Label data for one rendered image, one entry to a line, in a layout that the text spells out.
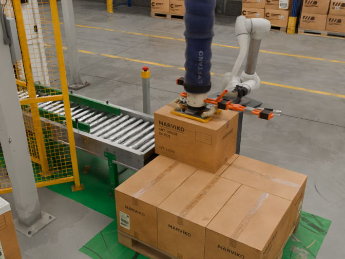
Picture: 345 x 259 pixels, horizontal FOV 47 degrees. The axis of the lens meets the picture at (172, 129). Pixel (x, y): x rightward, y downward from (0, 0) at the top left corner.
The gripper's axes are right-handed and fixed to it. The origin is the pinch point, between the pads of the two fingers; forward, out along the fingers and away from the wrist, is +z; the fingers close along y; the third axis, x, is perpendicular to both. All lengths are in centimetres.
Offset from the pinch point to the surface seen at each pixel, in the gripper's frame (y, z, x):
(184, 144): 34, 35, 25
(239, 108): -1.7, 16.6, -13.4
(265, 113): -3.2, 17.4, -34.9
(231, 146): 41.3, 5.3, -4.1
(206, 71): -26.5, 17.9, 16.0
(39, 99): 8, 77, 148
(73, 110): 55, 8, 186
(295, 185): 53, 14, -64
